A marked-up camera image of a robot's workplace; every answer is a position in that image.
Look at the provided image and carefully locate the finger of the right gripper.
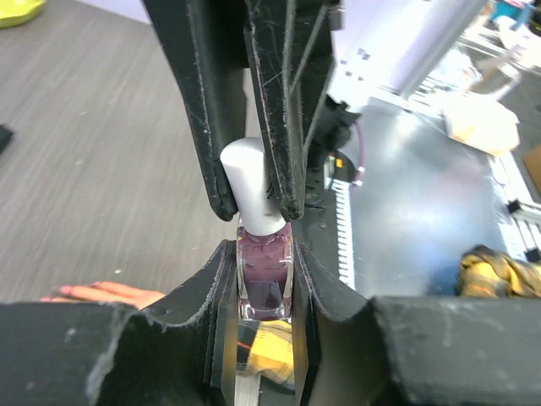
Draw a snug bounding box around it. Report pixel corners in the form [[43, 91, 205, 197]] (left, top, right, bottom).
[[144, 1, 248, 221], [244, 1, 335, 220]]

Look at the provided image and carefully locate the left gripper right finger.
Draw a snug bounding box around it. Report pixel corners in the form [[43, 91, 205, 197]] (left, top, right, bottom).
[[292, 243, 540, 405]]

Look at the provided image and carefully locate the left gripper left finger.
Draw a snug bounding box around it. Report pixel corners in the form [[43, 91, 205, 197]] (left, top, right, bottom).
[[1, 241, 237, 405]]

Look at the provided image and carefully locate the purple nail polish bottle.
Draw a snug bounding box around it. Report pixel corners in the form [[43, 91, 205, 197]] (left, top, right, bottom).
[[220, 137, 294, 321]]

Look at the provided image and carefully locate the yellow plaid sleeve forearm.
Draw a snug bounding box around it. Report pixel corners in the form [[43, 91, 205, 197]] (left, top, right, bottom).
[[237, 245, 540, 392]]

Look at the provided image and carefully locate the mannequin hand with painted nails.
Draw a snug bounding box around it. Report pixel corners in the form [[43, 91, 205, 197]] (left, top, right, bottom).
[[41, 282, 166, 310]]

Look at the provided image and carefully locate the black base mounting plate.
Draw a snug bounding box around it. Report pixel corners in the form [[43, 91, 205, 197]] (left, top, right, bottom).
[[304, 96, 361, 208]]

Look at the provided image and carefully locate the green polka dot plate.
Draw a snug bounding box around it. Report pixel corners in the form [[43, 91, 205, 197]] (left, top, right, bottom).
[[0, 0, 47, 29]]

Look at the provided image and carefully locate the black placemat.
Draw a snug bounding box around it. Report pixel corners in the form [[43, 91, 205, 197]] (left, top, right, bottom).
[[0, 124, 14, 152]]

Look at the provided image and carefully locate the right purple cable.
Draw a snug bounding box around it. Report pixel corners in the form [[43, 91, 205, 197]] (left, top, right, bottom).
[[351, 124, 367, 187]]

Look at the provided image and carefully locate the white slotted cable duct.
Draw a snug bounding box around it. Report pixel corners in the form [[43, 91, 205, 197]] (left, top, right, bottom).
[[330, 179, 356, 290]]

